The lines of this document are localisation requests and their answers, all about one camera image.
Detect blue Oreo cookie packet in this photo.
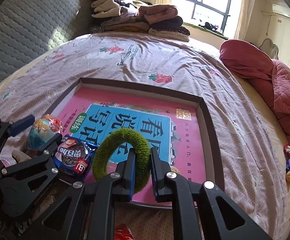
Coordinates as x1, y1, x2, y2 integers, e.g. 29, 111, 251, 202
52, 134, 98, 181

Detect green fuzzy scrunchie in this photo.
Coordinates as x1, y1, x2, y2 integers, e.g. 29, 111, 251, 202
91, 128, 150, 193

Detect brown walnut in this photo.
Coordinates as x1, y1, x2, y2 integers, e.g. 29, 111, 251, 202
170, 165, 181, 175

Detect red blue toy egg packet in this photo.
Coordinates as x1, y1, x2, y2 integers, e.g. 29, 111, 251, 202
114, 224, 134, 240

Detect operator hand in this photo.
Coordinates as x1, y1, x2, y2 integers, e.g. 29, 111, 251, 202
12, 150, 31, 163

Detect grey cardboard box lid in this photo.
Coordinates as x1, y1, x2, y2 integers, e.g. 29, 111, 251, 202
43, 77, 226, 209

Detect strawberry print bed quilt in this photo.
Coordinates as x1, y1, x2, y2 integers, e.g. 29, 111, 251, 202
0, 33, 290, 239

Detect grey quilted headboard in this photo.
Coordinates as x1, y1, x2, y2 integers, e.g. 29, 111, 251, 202
0, 0, 92, 83

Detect pink blue book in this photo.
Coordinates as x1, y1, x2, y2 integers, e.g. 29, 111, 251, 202
57, 87, 207, 205

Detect pink quilted blanket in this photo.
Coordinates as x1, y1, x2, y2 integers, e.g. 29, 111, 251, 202
220, 40, 290, 144

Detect pile of folded clothes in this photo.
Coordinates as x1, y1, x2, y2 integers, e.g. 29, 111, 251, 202
90, 0, 191, 42

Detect clothes on window sill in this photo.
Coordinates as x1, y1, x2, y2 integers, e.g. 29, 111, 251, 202
200, 22, 223, 35

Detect white air conditioner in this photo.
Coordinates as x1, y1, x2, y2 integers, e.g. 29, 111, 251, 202
272, 4, 290, 18

